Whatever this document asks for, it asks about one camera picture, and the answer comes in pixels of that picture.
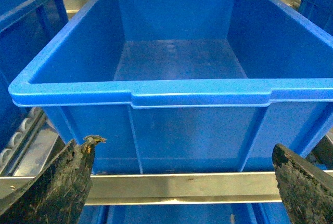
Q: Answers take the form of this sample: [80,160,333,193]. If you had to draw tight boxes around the blue bin lower shelf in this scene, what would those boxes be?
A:
[79,203,290,223]

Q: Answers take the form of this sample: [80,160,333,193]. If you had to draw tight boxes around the empty blue plastic bin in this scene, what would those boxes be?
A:
[9,0,332,174]

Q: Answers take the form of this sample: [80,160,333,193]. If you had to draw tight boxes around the blue bin holding buttons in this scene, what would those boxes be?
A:
[1,0,68,149]

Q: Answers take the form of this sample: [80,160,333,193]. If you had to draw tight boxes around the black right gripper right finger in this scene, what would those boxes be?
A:
[272,143,332,223]

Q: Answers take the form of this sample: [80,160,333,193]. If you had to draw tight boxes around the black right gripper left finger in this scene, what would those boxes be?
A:
[1,135,106,223]

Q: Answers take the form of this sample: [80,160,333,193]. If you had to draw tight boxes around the blue bin far right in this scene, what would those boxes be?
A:
[298,0,333,35]

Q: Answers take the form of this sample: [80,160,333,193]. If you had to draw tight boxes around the metal shelf front rail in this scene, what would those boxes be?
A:
[0,169,333,206]

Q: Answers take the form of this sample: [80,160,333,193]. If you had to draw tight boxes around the roller conveyor track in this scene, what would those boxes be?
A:
[1,107,46,177]

